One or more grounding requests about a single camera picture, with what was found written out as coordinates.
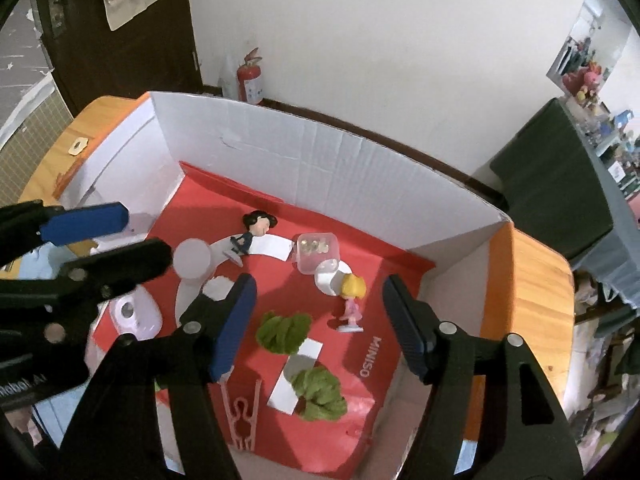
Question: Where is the clear plastic box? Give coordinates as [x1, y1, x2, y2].
[292, 232, 342, 276]

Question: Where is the pink round device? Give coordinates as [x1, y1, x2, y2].
[109, 290, 163, 336]

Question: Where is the green fuzzy scrunchie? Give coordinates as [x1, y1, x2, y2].
[256, 311, 313, 356]
[291, 366, 348, 423]

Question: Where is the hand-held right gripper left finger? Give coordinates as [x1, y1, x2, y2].
[55, 273, 258, 480]

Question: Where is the red fire extinguisher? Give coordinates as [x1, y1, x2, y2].
[236, 47, 265, 106]

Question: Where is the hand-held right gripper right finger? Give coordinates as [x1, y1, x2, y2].
[382, 274, 584, 480]

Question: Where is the pink plastic clip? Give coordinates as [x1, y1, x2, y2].
[220, 379, 263, 453]

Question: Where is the pink bunny plush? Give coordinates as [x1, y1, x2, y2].
[562, 60, 603, 106]

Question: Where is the side table with dark cloth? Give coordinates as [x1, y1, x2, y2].
[489, 97, 640, 311]

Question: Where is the group of bottles and jars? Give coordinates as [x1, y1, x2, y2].
[570, 95, 640, 196]

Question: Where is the white round lid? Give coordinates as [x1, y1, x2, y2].
[172, 238, 213, 281]

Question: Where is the metal door handle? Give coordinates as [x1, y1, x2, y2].
[47, 0, 68, 36]

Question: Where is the orange cardboard box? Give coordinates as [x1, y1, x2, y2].
[52, 91, 516, 480]

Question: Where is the blond pink-dress figurine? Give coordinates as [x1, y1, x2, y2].
[336, 273, 367, 334]

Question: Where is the wall mirror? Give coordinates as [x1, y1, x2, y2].
[546, 2, 606, 96]

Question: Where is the dark-haired figurine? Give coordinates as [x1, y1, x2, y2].
[227, 210, 279, 266]

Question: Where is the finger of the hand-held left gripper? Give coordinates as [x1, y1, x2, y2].
[0, 200, 130, 267]
[0, 238, 174, 347]

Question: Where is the blue terry towel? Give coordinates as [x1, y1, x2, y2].
[0, 242, 98, 461]

